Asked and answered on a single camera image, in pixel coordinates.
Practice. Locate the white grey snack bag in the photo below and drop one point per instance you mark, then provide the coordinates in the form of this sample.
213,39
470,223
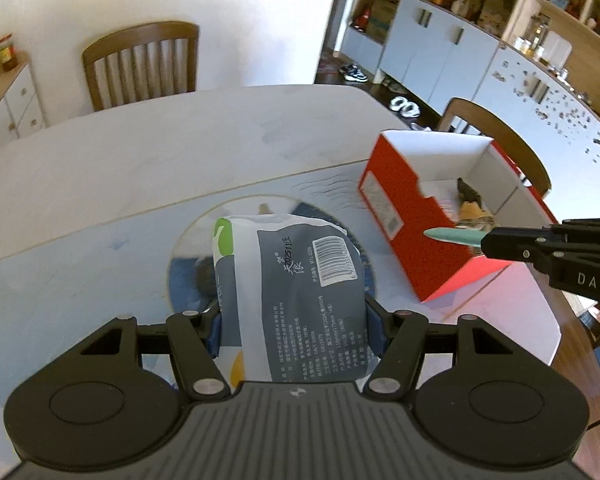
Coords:
290,310

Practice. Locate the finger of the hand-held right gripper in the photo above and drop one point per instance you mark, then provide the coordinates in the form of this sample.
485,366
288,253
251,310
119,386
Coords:
515,245
590,229

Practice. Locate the white plastic container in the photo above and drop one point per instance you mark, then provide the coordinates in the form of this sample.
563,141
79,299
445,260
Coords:
558,47

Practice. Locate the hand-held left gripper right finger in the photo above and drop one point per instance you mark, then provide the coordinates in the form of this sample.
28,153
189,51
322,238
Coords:
377,325

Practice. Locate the red cardboard box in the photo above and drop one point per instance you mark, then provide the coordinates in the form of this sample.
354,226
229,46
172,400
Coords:
430,265

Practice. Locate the glass turntable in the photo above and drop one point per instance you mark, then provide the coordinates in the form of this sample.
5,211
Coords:
80,285

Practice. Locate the cardboard carton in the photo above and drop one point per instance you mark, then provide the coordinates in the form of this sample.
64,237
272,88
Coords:
382,22

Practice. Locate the red lid jar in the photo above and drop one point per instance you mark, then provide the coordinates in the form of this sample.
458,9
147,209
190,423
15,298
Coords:
7,52

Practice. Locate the pair of dark sneakers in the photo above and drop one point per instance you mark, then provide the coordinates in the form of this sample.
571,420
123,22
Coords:
354,72

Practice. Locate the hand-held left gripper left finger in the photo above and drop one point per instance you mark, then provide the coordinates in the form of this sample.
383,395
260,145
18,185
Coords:
213,332

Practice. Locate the red bottle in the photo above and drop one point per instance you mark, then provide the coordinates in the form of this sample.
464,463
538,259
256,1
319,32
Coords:
361,19

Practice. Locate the grey wooden wall cabinet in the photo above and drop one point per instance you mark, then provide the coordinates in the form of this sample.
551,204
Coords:
430,50

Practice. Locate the white slipper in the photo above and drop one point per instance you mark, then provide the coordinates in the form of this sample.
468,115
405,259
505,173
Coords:
411,108
397,104

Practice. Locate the white sideboard cabinet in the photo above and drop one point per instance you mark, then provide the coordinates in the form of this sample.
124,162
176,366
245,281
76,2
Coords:
25,105

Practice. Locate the brown wooden chair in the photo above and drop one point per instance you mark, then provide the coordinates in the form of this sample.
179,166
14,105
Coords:
140,40
500,130

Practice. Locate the tall glass jar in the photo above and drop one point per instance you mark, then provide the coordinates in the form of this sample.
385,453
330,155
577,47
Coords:
538,32

